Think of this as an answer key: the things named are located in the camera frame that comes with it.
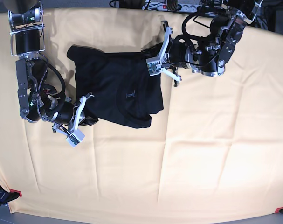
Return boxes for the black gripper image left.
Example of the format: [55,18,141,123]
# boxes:
[52,92,98,136]

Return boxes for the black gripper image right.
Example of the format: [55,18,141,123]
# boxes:
[158,21,195,87]

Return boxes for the dark navy T-shirt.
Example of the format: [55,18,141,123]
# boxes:
[67,45,164,128]

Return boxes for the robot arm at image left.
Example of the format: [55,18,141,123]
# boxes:
[4,0,98,137]

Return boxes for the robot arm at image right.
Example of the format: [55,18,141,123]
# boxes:
[146,0,262,86]

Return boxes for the white power strip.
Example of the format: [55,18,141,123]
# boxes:
[143,1,216,16]

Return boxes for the yellow table cloth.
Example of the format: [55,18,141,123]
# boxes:
[0,13,283,224]

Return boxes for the left red black clamp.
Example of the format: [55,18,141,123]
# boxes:
[0,185,22,207]

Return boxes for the wrist camera board image right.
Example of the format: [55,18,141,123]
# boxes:
[146,58,161,76]

